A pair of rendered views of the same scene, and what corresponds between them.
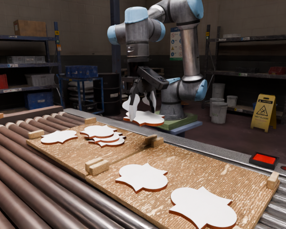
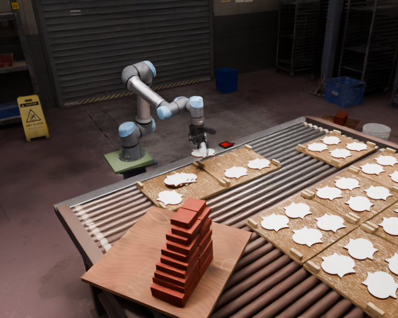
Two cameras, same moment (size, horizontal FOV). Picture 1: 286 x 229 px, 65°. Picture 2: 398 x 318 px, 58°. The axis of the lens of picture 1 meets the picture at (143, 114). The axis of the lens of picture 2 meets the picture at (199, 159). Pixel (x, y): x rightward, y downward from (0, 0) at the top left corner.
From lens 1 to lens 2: 2.04 m
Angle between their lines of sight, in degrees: 70
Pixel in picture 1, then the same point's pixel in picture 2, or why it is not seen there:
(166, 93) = (132, 138)
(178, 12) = (145, 77)
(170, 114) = (139, 153)
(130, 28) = (201, 110)
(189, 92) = (148, 129)
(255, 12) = not seen: outside the picture
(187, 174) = (235, 163)
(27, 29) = not seen: outside the picture
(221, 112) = not seen: outside the picture
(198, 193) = (252, 163)
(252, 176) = (241, 151)
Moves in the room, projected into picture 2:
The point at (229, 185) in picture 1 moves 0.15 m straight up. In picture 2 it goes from (246, 156) to (247, 135)
